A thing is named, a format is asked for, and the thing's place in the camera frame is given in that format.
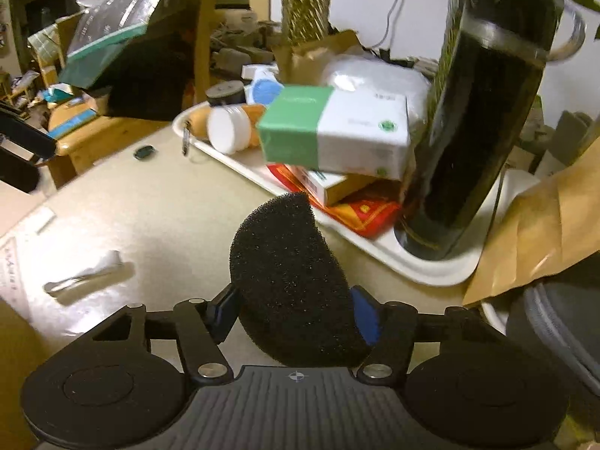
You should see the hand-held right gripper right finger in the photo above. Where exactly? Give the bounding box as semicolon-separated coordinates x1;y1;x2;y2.
349;288;506;380

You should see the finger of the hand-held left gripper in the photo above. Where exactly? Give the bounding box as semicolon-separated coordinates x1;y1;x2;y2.
0;149;41;194
0;109;57;159

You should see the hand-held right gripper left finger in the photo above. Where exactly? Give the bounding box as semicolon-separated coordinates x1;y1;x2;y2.
82;283;242;381

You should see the black sponge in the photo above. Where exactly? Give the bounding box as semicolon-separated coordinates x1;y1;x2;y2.
229;192;376;367

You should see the brown cardboard box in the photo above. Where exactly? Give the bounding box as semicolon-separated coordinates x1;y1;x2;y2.
0;297;66;432

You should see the white soft plastic pack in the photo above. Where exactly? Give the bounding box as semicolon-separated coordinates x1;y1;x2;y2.
321;54;432;141

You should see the blue flat packet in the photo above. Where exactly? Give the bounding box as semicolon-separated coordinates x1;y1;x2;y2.
47;108;99;134

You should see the small white paper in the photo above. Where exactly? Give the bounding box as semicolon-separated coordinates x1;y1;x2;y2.
33;206;57;235

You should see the wooden side table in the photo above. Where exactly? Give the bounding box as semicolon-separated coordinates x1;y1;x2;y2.
47;103;174;188

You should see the red white packet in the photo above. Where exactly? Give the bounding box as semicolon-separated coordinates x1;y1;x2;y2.
267;164;404;237

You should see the black cloth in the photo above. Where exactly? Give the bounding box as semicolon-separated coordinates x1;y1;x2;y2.
108;33;198;123

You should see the orange white box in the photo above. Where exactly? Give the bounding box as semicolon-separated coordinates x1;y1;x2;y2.
291;166;380;207

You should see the silver foil bag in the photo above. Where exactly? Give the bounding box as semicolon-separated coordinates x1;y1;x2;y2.
28;0;179;90

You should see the small orange bottle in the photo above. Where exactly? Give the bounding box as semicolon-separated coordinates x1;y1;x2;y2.
187;109;214;139

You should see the orange bottle white cap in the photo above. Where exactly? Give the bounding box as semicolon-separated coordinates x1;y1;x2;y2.
206;103;266;155

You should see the green white tissue box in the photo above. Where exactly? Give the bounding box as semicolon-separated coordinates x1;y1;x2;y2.
255;85;412;180

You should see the grey zip case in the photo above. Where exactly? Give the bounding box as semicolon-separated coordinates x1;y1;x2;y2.
506;276;600;413

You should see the black thermos bottle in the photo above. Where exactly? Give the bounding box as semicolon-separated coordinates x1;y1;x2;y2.
394;0;587;261

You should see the dark round jar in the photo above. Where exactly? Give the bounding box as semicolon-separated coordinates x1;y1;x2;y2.
206;82;247;106

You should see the wooden shelf rack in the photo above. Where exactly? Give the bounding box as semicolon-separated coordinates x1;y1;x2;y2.
192;0;223;101

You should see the white bottle blue label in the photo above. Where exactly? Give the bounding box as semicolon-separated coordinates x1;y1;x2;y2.
241;66;284;106

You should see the pile of grey stones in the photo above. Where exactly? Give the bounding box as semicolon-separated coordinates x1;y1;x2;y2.
211;9;282;76

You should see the small brown paper bag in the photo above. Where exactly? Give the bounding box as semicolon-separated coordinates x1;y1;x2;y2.
272;30;362;87

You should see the black cable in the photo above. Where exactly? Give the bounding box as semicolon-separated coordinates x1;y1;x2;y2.
370;0;408;52

